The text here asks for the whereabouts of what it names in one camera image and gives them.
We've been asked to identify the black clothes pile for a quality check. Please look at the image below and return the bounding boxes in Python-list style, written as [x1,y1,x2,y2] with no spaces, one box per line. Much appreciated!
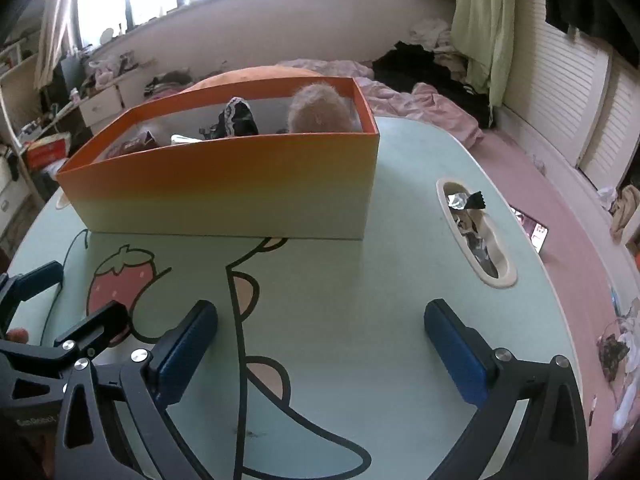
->
[372,40,496,128]

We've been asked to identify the white desk with drawers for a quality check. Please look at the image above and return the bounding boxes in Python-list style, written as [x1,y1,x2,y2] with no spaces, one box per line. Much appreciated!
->
[77,77,146,128]

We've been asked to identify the red cardboard box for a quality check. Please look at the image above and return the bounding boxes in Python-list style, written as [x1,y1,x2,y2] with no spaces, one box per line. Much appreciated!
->
[25,132,71,168]

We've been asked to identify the striped dark clothes pile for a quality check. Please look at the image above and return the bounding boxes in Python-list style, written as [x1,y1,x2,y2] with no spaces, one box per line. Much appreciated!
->
[145,71,193,98]

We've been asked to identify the white curtain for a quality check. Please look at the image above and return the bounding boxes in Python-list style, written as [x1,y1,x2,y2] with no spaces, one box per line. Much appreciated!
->
[35,0,83,78]

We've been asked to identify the white louvered wardrobe doors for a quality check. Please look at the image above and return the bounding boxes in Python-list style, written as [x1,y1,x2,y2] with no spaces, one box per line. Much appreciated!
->
[502,10,640,191]

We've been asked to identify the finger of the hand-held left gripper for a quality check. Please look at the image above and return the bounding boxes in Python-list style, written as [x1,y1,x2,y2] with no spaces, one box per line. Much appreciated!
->
[47,301,133,361]
[0,261,65,331]

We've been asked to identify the white wall shelf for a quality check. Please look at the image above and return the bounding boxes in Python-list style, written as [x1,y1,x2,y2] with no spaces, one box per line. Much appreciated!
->
[0,35,41,126]

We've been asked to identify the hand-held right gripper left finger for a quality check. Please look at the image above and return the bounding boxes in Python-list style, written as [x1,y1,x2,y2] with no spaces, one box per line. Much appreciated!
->
[54,300,219,480]

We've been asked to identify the white cloth heap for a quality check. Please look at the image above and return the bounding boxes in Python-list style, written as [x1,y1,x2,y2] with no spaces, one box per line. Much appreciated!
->
[612,380,640,433]

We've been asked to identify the smartphone with lit screen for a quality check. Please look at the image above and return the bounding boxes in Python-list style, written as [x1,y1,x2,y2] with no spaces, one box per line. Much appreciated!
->
[509,204,549,255]

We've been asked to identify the pink blanket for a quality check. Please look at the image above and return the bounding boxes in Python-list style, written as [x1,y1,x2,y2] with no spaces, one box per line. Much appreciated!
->
[272,57,483,146]

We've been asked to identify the white clothes pile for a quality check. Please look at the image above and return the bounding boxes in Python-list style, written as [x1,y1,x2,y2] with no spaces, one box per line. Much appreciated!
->
[410,17,468,73]

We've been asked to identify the dark hanging cloth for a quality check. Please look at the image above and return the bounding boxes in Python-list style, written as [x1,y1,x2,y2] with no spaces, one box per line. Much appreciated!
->
[545,0,640,68]

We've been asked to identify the black monitor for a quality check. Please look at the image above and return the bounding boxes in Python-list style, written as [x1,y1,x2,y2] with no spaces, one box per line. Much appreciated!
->
[60,55,87,92]

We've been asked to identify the orange gradient cardboard box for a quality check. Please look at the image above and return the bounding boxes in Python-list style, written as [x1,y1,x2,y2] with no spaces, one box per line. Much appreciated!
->
[55,76,379,241]

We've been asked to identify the dark patterned cloth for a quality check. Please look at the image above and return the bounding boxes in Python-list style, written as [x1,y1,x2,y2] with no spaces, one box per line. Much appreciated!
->
[597,332,631,381]

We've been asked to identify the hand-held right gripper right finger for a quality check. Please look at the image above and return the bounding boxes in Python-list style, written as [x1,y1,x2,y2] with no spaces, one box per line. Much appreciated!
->
[424,299,590,480]

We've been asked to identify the beige clothes heap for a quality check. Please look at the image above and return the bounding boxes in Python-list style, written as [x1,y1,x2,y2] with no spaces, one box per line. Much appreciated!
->
[610,185,640,246]

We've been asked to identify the black silver candy wrapper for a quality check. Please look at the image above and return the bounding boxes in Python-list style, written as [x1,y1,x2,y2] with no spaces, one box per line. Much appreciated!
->
[446,191,487,211]

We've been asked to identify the white drawer cabinet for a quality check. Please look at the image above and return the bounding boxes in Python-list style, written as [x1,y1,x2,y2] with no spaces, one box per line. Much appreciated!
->
[0,155,36,241]

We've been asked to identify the crumpled silver foil wrapper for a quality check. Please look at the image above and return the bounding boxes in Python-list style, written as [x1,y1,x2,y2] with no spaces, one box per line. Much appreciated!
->
[452,210,501,278]

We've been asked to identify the brown patterned pouch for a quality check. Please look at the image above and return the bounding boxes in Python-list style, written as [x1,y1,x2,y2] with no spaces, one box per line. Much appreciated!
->
[107,130,161,158]

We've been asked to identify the black lace garment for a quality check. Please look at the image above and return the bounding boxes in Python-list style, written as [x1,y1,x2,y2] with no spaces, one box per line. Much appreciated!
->
[210,97,260,139]

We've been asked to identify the light green curtain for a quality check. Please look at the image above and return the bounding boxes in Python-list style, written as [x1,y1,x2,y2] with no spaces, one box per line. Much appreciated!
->
[450,0,516,108]

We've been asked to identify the green cartoon desktop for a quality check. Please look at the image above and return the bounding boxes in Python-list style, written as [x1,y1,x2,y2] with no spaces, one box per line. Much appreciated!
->
[9,116,583,480]

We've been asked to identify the pale pink bag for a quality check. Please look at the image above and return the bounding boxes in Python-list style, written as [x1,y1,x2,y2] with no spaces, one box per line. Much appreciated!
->
[89,57,123,86]

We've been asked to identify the furry plush doll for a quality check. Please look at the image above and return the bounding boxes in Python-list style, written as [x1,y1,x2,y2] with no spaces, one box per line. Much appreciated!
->
[286,82,353,135]

